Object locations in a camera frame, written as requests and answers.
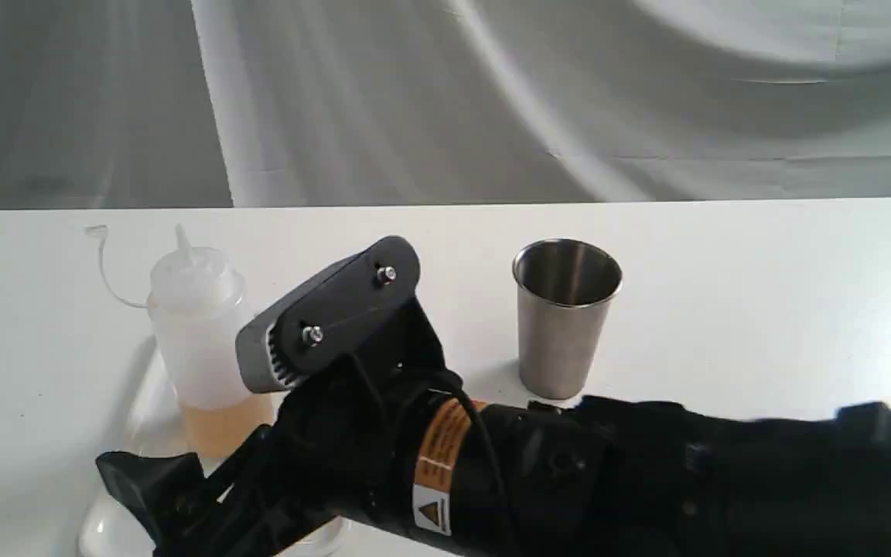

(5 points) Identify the translucent squeeze bottle amber liquid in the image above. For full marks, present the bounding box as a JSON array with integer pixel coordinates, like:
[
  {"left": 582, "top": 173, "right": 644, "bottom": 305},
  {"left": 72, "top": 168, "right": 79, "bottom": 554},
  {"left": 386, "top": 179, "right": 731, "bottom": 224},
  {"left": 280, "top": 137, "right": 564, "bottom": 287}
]
[{"left": 85, "top": 224, "right": 275, "bottom": 459}]

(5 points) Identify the black camera cable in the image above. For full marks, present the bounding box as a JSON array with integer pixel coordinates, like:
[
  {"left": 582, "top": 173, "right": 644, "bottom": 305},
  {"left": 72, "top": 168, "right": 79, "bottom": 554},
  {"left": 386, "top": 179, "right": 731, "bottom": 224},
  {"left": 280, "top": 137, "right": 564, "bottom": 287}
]
[{"left": 384, "top": 367, "right": 516, "bottom": 535}]

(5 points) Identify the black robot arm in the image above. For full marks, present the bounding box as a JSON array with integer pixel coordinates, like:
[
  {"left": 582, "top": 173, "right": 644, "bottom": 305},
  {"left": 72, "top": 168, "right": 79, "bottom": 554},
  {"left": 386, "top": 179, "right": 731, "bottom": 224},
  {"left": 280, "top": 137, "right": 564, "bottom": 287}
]
[{"left": 96, "top": 299, "right": 891, "bottom": 556}]

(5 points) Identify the white rectangular plastic tray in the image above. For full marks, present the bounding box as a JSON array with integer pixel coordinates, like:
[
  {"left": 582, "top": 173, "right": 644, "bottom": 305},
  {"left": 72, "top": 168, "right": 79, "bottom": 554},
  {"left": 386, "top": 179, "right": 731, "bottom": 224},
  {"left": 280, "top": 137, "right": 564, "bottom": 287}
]
[{"left": 79, "top": 340, "right": 350, "bottom": 557}]

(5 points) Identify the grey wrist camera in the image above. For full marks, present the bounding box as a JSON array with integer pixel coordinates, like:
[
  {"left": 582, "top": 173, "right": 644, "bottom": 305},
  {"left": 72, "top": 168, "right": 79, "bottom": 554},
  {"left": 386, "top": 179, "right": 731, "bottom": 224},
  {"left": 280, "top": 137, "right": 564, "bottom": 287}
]
[{"left": 234, "top": 235, "right": 421, "bottom": 394}]

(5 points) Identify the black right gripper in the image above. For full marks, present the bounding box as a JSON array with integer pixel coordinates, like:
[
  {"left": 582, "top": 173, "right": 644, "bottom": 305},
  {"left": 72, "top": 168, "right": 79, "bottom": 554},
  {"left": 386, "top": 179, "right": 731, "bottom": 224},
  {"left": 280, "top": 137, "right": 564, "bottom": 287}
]
[{"left": 95, "top": 299, "right": 485, "bottom": 556}]

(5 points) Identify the stainless steel cup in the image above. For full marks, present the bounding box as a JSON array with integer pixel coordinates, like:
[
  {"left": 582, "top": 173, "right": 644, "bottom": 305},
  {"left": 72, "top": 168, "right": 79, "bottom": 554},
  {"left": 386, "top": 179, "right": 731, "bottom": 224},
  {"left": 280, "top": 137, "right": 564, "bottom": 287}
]
[{"left": 510, "top": 237, "right": 623, "bottom": 401}]

